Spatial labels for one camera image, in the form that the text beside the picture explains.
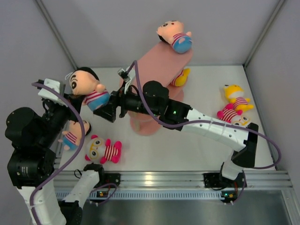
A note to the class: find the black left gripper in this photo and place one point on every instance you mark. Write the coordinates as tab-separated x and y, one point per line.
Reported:
69	110

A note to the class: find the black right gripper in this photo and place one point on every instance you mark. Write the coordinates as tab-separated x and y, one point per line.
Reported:
108	112

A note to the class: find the boy plush blue pants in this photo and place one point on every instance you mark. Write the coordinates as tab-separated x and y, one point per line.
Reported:
86	89

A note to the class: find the boy plush black hair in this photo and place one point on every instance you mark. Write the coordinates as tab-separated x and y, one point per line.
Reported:
72	136

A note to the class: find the yellow plush toy striped shirt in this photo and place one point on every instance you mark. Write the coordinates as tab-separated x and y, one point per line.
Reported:
181	78

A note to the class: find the yellow cat plush striped shirt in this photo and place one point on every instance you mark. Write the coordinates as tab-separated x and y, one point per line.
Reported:
235	95

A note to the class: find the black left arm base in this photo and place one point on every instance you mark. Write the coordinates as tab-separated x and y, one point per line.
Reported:
106	178

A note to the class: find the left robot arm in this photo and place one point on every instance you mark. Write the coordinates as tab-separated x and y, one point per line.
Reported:
31	166

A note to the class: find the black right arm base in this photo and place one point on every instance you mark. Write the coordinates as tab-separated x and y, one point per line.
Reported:
214	180

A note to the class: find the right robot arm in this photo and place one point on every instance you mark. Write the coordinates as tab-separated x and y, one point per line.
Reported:
153	99

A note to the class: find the pink wooden three-tier shelf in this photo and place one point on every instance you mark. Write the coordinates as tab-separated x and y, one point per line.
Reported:
162	64

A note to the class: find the boy plush on shelf top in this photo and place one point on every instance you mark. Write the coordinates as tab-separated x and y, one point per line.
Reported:
172	32

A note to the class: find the pink white panda plush glasses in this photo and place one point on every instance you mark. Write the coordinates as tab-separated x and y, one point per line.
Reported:
99	150

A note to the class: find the pink white panda plush right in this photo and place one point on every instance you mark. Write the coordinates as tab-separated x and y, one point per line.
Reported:
230	115

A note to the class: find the slotted cable duct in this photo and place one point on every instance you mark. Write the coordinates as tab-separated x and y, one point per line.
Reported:
157	195

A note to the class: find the aluminium frame rail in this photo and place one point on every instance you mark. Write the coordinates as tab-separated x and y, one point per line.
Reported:
192	180

